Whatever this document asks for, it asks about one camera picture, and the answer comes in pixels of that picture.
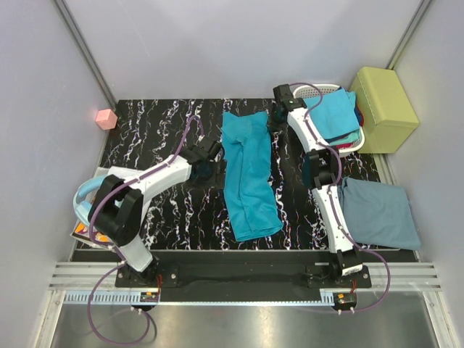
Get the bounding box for teal t shirt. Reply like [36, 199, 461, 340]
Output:
[221, 111, 283, 242]

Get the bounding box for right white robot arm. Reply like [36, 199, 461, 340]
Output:
[268, 84, 368, 289]

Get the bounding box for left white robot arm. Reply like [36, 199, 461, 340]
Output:
[83, 137, 226, 287]

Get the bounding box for stack of papers and books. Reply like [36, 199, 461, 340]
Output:
[70, 165, 146, 254]

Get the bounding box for white perforated laundry basket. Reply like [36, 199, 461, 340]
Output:
[293, 84, 365, 157]

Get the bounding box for light blue shirt in basket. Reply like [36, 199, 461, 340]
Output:
[310, 88, 359, 141]

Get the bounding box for red shirt in basket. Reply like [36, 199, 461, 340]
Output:
[331, 107, 364, 149]

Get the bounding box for green storage box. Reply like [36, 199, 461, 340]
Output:
[350, 67, 420, 154]

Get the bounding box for pink cube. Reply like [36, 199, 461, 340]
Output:
[95, 109, 118, 131]

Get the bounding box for light blue headphones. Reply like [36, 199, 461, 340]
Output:
[73, 175, 106, 226]

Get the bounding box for folded grey-blue t shirt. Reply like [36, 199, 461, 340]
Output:
[339, 177, 421, 251]

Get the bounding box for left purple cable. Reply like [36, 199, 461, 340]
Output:
[87, 116, 206, 344]

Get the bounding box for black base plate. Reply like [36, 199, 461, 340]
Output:
[115, 250, 372, 290]

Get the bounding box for aluminium rail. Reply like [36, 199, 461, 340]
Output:
[48, 262, 441, 293]

